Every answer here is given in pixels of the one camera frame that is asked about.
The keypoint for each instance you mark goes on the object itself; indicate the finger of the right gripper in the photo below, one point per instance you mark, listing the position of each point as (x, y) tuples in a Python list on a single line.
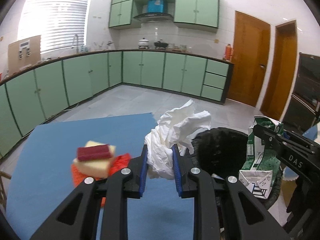
[(306, 146)]

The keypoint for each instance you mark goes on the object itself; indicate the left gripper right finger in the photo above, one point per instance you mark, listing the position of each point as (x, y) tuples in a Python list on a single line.
[(222, 204)]

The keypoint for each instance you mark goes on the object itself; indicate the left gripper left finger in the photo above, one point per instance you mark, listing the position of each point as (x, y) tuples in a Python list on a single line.
[(93, 200)]

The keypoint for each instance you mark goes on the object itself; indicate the green white milk carton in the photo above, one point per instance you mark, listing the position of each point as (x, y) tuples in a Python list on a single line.
[(261, 166)]

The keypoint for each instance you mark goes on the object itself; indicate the orange foam fruit net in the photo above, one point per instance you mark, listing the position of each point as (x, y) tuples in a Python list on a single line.
[(120, 162)]

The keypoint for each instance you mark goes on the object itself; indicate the white paper towel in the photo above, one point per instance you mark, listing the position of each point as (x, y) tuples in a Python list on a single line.
[(175, 126)]

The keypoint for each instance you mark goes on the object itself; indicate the black trash bag bin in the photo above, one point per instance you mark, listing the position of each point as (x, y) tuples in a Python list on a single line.
[(222, 151)]

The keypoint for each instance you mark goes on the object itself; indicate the green lower kitchen cabinets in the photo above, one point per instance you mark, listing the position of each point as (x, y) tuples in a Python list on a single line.
[(37, 94)]

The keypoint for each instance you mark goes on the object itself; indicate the green kitchen cabinets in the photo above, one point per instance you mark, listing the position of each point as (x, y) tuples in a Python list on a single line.
[(193, 14), (37, 94)]

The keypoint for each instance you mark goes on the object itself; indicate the green upper kitchen cabinets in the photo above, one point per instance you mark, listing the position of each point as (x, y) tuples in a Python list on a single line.
[(193, 14)]

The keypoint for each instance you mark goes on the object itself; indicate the kitchen faucet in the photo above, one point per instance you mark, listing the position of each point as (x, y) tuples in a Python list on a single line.
[(75, 42)]

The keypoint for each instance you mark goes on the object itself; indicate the black oven cabinet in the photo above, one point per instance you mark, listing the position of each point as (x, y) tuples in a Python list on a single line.
[(303, 110)]

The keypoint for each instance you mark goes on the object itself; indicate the blue table mat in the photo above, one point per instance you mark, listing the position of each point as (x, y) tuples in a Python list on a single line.
[(58, 156)]

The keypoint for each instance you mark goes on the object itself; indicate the yellow sponge block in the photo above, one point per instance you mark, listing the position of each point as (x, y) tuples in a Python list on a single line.
[(95, 168)]

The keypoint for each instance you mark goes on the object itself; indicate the maroon scouring pad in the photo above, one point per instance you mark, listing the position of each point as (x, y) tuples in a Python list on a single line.
[(94, 153)]

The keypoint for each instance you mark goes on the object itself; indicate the wooden chair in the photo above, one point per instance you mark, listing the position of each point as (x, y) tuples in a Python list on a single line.
[(3, 196)]

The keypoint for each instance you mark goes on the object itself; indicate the orange thermos flask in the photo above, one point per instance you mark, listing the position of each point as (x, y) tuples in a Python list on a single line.
[(228, 52)]

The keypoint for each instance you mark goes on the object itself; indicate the black wok on stove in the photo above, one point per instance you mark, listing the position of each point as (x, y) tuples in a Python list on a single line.
[(160, 45)]

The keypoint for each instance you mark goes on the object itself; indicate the white pot on stove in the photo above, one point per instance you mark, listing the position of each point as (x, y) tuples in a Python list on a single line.
[(143, 43)]

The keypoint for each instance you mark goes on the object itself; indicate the range hood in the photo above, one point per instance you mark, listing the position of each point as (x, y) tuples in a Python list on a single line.
[(154, 17)]

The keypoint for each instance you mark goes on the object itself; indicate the cardboard box on counter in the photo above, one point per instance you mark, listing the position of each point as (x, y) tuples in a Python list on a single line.
[(23, 53)]

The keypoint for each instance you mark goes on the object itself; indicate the blue box above hood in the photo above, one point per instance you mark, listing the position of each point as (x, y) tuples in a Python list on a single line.
[(157, 6)]

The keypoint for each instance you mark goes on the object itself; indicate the white window blinds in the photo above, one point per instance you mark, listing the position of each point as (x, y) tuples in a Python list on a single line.
[(56, 21)]

